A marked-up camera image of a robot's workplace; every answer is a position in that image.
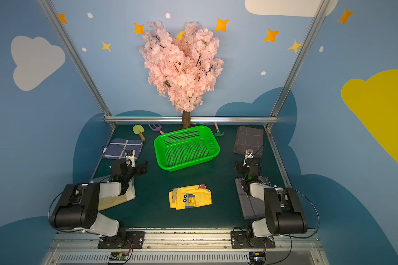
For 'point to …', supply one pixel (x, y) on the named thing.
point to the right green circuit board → (257, 257)
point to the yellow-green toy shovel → (137, 129)
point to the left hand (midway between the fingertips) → (138, 159)
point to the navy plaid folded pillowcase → (116, 147)
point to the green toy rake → (218, 133)
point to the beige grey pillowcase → (109, 194)
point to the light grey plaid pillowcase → (252, 207)
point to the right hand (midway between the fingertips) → (249, 159)
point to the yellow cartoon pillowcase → (189, 196)
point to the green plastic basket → (179, 149)
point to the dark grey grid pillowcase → (249, 138)
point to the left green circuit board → (119, 256)
